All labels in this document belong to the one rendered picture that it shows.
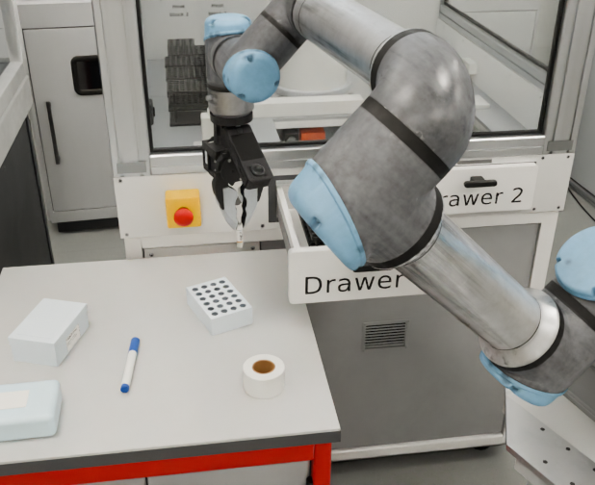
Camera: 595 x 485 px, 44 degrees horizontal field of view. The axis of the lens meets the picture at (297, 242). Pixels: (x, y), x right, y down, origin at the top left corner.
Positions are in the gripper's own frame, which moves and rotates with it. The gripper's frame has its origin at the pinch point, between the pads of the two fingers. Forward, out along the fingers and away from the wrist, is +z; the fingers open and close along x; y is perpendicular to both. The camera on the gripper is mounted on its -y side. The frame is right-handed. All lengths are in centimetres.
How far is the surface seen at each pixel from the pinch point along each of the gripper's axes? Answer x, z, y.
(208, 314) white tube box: 6.8, 17.5, 0.8
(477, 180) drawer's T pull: -59, 6, 4
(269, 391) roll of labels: 5.8, 19.5, -21.5
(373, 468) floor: -46, 97, 16
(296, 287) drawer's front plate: -7.5, 11.8, -6.8
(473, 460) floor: -73, 97, 5
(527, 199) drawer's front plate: -73, 13, 2
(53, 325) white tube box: 32.9, 16.1, 8.7
